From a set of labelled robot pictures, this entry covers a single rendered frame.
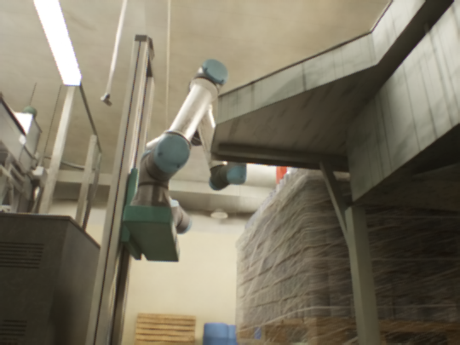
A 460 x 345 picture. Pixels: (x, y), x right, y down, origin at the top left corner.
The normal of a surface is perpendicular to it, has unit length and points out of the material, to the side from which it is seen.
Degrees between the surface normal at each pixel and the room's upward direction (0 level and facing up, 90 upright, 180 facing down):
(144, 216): 90
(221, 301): 90
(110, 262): 90
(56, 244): 90
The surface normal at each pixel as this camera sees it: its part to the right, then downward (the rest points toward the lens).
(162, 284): 0.13, -0.40
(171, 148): 0.41, -0.24
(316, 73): -0.61, -0.34
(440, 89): -0.99, -0.08
